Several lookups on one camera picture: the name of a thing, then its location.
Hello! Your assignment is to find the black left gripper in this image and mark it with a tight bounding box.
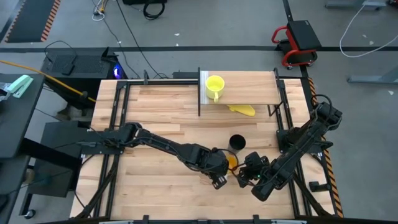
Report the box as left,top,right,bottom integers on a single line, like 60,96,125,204
201,147,231,191

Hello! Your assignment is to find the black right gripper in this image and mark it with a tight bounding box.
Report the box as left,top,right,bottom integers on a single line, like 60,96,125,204
233,151,271,189

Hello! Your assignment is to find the orange mug with white handle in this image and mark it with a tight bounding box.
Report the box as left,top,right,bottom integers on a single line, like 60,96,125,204
225,154,240,175

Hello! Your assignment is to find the black tumbler cup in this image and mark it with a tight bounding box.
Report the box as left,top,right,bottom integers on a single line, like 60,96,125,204
228,134,247,154

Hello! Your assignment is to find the yellow mug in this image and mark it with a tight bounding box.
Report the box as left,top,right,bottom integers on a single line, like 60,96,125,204
205,75,226,103

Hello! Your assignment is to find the yellow cloth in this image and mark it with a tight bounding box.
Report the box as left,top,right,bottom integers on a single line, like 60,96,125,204
226,104,256,118

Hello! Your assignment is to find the orange black hazard tape strip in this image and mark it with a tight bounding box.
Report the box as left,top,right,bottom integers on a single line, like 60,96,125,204
307,77,345,218

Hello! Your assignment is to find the red and black rolling stool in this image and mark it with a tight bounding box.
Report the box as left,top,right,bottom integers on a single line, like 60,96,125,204
271,20,323,70

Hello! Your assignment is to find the black computer tower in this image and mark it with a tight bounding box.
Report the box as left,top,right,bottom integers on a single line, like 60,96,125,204
42,46,127,110

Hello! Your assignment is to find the grey metal table foot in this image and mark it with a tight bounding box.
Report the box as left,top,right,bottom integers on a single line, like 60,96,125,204
347,67,398,85
325,0,388,9

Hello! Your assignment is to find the black rolling cart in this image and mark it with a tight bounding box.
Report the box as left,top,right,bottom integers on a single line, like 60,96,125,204
18,120,94,218

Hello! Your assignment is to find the black side desk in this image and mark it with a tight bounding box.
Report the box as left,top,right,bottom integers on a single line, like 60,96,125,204
0,73,46,160

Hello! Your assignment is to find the mint green stapler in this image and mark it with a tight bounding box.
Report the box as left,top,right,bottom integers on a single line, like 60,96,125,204
6,74,34,99

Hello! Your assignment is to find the clear plastic item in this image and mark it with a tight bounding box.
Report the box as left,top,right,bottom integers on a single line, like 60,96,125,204
0,82,14,102

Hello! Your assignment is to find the black hazard-striped floor mat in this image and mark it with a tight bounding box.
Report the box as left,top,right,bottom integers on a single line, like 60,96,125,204
4,0,62,44

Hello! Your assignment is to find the black metal shelf frame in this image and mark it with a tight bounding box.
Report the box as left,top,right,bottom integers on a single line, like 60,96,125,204
197,67,285,117

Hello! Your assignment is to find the black aluminium table frame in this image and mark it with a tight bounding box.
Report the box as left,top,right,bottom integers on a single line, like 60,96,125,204
74,70,343,224

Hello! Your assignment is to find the long black floor cable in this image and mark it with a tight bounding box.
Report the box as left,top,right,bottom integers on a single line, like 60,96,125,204
115,0,170,79

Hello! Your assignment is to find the white floor cable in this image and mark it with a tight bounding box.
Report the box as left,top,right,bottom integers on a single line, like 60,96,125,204
339,4,398,58

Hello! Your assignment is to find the coiled black cable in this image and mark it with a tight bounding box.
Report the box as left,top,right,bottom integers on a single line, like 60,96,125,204
142,1,166,21

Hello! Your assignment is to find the small black device with cable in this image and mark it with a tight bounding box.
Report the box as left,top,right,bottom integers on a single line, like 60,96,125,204
44,40,78,76

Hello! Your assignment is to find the white and yellow cable bundle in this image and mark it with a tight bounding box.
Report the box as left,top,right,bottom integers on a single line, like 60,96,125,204
91,0,109,22

